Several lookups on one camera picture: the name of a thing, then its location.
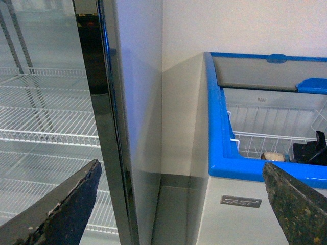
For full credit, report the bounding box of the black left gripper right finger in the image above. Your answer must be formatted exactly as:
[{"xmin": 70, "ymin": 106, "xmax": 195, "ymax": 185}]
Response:
[{"xmin": 262, "ymin": 162, "xmax": 326, "ymax": 244}]

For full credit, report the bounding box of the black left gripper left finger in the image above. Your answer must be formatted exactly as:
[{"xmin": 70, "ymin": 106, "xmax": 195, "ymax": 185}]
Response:
[{"xmin": 1, "ymin": 159, "xmax": 102, "ymax": 244}]

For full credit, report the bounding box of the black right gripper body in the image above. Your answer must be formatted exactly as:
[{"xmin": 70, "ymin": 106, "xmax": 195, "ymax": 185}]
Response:
[{"xmin": 292, "ymin": 131, "xmax": 326, "ymax": 165}]

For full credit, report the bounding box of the glass door display fridge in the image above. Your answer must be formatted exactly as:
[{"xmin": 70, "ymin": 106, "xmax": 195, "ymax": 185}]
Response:
[{"xmin": 1, "ymin": 1, "xmax": 163, "ymax": 244}]

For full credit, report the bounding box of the white chest freezer blue rim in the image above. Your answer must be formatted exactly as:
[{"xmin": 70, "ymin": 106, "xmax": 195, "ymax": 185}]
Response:
[{"xmin": 196, "ymin": 52, "xmax": 326, "ymax": 244}]

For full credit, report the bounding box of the sliding glass freezer lid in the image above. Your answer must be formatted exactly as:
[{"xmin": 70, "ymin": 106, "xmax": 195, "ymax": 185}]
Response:
[{"xmin": 211, "ymin": 52, "xmax": 326, "ymax": 94}]

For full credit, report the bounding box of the rear white wire basket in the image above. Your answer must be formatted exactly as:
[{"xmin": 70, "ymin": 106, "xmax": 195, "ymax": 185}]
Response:
[{"xmin": 227, "ymin": 104, "xmax": 326, "ymax": 138}]

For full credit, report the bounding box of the lower white wire shelf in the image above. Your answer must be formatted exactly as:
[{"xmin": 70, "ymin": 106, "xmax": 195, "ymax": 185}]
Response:
[{"xmin": 1, "ymin": 151, "xmax": 118, "ymax": 235}]

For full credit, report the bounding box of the white wire freezer basket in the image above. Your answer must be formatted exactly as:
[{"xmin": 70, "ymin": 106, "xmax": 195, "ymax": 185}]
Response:
[{"xmin": 230, "ymin": 131, "xmax": 317, "ymax": 160}]

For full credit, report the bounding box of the white wire fridge shelf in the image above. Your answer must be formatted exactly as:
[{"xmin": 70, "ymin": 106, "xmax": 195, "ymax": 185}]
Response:
[{"xmin": 1, "ymin": 67, "xmax": 100, "ymax": 147}]

